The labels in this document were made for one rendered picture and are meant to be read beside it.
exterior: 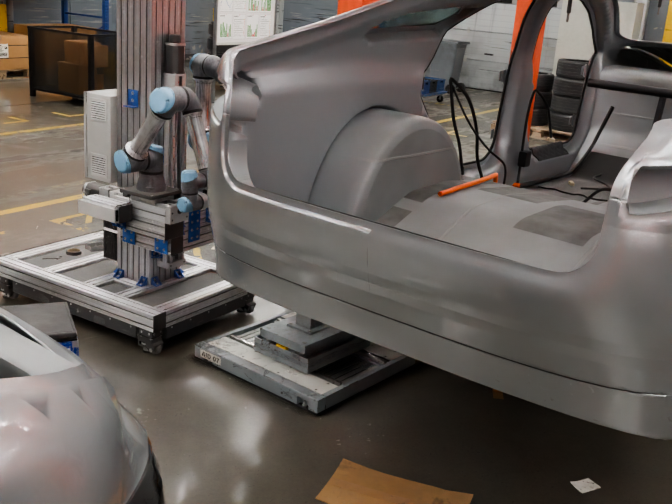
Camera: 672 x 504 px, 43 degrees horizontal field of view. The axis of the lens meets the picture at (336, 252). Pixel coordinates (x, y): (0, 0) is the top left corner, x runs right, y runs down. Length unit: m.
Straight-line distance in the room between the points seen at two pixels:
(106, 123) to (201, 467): 2.01
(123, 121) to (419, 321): 2.54
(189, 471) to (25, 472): 2.77
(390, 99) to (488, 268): 1.72
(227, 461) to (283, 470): 0.23
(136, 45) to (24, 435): 3.87
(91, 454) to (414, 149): 2.98
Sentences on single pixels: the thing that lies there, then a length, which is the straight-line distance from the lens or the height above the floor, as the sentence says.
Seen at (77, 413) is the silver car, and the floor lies 1.46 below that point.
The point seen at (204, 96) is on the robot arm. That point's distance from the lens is 4.81.
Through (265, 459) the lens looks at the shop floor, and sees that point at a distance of 3.64.
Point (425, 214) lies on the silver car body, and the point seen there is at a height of 0.99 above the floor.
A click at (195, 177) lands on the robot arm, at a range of 4.03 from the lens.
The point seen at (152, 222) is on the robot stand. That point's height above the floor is 0.67.
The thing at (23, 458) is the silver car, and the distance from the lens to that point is 0.81.
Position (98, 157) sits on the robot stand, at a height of 0.89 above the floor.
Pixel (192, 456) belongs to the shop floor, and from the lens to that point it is 3.65.
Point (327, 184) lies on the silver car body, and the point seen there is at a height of 1.08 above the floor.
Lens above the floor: 1.90
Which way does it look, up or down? 18 degrees down
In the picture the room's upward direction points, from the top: 4 degrees clockwise
